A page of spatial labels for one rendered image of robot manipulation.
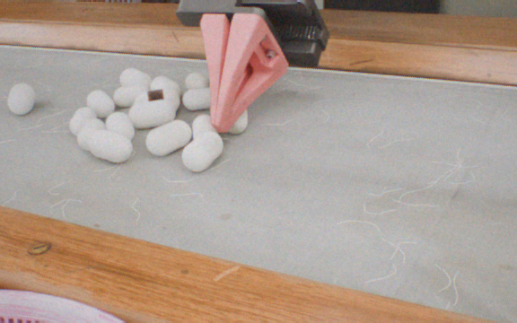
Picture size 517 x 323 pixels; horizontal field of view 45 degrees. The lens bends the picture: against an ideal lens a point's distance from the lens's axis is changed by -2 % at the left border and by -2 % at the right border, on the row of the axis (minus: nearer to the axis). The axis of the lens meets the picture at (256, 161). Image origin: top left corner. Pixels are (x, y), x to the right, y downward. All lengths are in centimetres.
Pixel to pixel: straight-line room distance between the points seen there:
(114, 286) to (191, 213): 10
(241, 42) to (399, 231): 17
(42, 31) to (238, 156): 40
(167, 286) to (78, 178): 18
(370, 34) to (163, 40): 22
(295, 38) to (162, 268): 23
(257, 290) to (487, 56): 34
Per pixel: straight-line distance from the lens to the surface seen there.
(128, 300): 29
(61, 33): 76
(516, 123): 48
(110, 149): 44
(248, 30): 44
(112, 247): 32
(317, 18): 46
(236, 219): 37
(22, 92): 57
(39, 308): 30
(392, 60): 57
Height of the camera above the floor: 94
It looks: 28 degrees down
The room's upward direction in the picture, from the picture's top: 6 degrees counter-clockwise
